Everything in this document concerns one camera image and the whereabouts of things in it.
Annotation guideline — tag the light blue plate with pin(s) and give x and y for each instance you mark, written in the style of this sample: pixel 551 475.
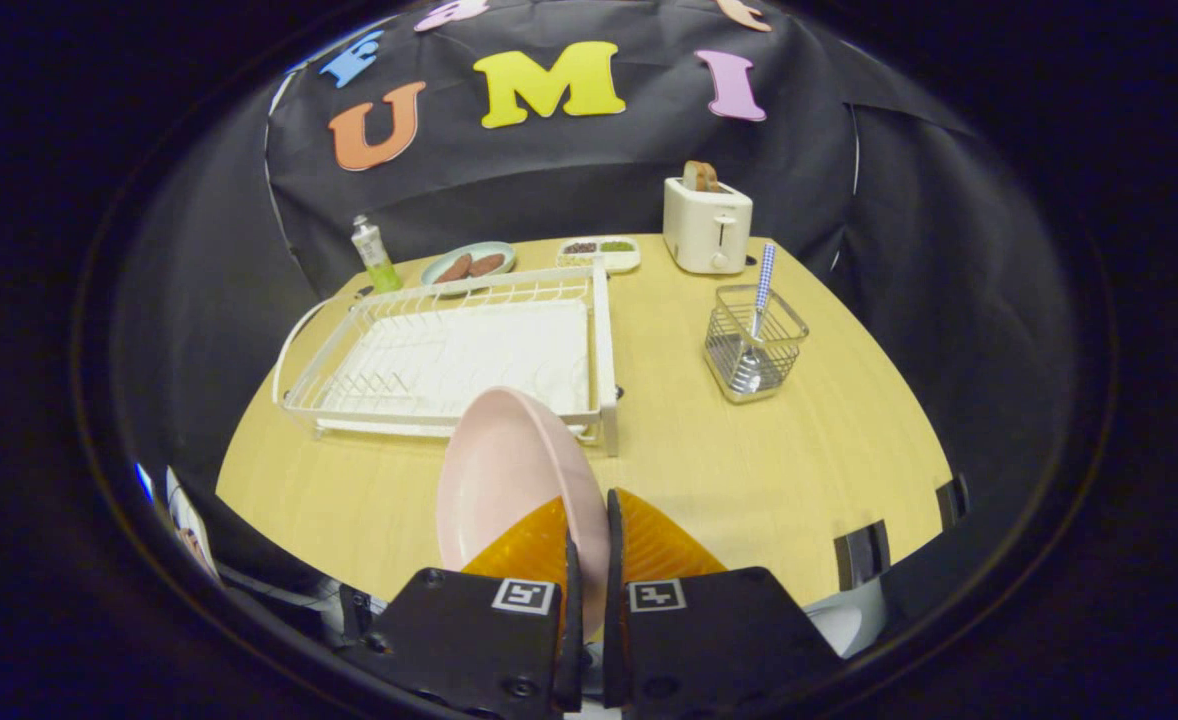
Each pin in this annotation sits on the light blue plate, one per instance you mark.
pixel 479 248

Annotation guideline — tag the brown toast slice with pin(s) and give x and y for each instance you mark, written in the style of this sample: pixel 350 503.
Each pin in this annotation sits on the brown toast slice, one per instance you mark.
pixel 701 177

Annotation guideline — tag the white toaster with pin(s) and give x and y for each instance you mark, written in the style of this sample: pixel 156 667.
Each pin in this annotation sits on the white toaster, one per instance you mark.
pixel 704 230

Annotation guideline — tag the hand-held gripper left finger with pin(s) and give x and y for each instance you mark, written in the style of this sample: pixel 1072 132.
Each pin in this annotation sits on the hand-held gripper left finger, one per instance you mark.
pixel 469 640

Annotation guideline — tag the white divided dish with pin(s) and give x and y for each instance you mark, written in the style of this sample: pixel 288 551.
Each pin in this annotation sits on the white divided dish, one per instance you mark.
pixel 599 262

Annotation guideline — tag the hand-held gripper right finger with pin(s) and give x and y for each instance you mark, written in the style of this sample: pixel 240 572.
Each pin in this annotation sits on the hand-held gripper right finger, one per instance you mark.
pixel 719 640

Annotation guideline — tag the brown patty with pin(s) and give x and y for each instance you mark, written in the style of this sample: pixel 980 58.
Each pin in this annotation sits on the brown patty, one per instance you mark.
pixel 487 265
pixel 454 269

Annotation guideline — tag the white round object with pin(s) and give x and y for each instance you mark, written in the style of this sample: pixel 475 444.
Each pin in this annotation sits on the white round object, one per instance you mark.
pixel 849 620

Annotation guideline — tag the black backdrop cloth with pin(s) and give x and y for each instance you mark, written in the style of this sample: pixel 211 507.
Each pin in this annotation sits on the black backdrop cloth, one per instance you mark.
pixel 549 170

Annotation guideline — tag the green clear bottle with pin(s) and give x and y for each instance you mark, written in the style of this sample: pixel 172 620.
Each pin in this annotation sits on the green clear bottle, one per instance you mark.
pixel 377 262

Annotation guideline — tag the pink plate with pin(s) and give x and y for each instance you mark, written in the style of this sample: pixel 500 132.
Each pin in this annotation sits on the pink plate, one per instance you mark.
pixel 509 470

